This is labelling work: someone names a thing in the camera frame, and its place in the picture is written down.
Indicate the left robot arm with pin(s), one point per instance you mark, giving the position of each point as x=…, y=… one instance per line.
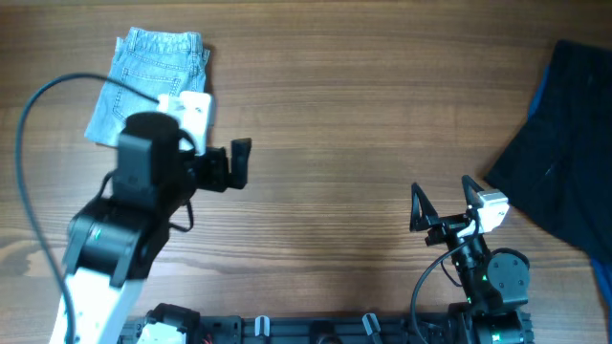
x=113, y=241

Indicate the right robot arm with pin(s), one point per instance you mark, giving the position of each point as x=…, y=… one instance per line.
x=495, y=282

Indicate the blue garment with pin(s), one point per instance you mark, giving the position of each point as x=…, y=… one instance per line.
x=602, y=271

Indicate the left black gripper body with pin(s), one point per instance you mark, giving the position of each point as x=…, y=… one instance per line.
x=211, y=168

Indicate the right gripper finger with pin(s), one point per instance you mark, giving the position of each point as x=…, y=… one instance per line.
x=423, y=215
x=471, y=191

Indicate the left white rail clip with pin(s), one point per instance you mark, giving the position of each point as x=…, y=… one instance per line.
x=262, y=326

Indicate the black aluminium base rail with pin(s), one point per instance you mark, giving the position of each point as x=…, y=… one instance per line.
x=325, y=329

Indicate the light blue denim shorts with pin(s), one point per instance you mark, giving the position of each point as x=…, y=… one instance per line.
x=155, y=63

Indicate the white rail clip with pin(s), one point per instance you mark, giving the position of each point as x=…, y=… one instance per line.
x=262, y=326
x=372, y=327

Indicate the black garment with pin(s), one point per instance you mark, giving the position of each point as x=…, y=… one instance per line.
x=557, y=168

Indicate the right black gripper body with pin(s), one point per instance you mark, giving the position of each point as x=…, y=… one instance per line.
x=448, y=229

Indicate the right white rail clip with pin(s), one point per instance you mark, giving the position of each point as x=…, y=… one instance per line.
x=372, y=327

